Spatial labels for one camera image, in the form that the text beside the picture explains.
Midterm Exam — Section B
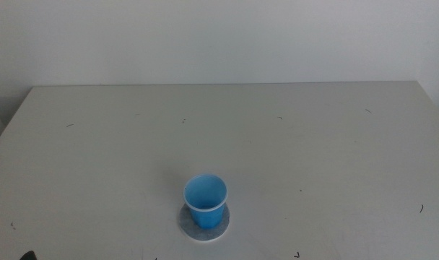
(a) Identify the blue plastic cup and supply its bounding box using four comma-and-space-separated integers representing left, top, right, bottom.
182, 173, 229, 230

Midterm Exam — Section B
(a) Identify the round grey cup mat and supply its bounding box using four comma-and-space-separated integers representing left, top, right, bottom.
178, 201, 231, 243

